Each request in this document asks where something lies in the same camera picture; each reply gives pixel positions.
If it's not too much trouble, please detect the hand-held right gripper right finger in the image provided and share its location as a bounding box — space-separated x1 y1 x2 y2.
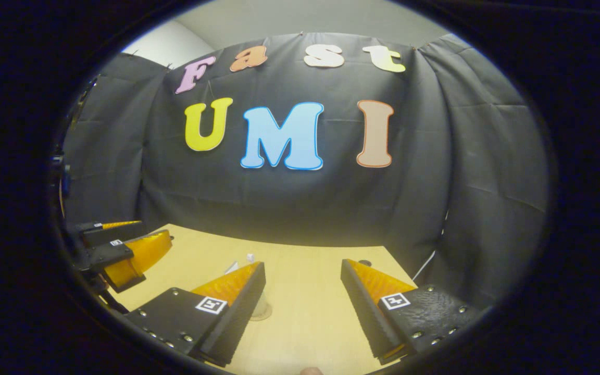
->
340 258 481 366

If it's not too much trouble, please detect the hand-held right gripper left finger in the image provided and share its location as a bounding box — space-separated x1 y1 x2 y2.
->
124 261 267 367

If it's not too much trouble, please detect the round cork coaster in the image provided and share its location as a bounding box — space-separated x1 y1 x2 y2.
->
249 301 274 322

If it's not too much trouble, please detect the wooden desktop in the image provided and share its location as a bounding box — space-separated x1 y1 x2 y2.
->
112 223 418 375

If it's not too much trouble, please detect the black backdrop cloth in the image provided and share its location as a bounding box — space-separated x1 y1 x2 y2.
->
59 31 552 313

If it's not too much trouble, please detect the white cable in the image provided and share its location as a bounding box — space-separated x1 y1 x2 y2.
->
411 249 437 283

